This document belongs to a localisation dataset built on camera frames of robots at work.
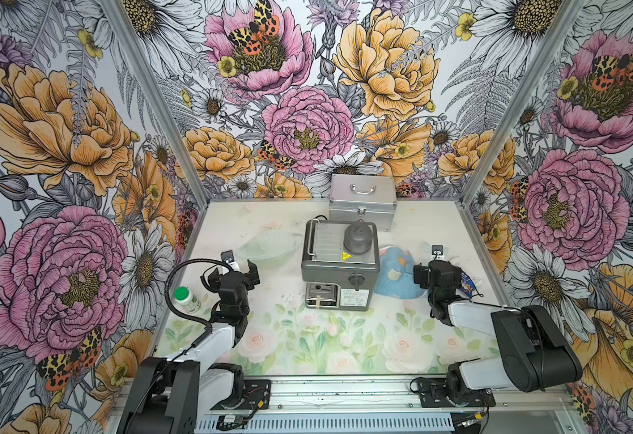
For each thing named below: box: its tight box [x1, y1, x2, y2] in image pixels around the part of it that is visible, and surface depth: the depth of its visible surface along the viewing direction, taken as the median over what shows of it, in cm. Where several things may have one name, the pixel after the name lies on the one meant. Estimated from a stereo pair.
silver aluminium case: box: [328, 173, 398, 232], surface depth 107 cm
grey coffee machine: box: [301, 218, 380, 312], surface depth 75 cm
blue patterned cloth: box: [374, 245, 426, 300], surface depth 94 cm
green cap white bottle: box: [173, 285, 201, 314], surface depth 87 cm
